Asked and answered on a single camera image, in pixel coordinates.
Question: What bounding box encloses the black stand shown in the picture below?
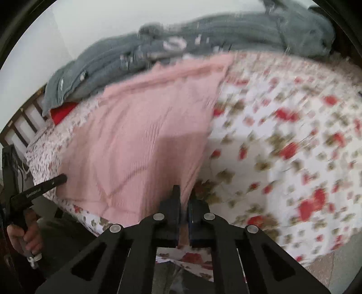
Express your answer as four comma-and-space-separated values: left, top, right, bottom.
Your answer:
2, 145, 24, 198

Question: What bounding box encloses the person's left hand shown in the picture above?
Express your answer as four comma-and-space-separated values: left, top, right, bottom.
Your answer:
7, 209, 44, 255

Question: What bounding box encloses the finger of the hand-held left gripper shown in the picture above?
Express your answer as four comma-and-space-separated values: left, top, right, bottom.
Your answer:
31, 174, 68, 194

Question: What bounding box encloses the grey patterned blanket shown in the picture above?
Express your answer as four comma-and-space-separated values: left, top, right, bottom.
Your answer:
42, 0, 337, 118

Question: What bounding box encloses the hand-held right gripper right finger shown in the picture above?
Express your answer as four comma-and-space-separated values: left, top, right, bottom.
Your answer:
187, 198, 332, 294

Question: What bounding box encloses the red pillow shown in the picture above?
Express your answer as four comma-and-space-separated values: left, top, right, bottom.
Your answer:
50, 102, 80, 125

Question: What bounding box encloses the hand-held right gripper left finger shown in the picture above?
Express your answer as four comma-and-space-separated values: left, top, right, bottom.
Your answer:
35, 185, 181, 294

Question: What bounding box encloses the pink knit sweater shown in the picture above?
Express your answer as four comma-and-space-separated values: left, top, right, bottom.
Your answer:
54, 54, 235, 227

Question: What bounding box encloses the white cable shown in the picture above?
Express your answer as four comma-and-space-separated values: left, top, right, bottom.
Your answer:
17, 162, 31, 193

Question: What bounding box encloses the wooden bed frame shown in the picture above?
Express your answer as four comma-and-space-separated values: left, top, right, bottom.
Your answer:
1, 85, 50, 149

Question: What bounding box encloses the floral bed sheet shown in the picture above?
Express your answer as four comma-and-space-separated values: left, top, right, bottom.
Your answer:
25, 51, 362, 283

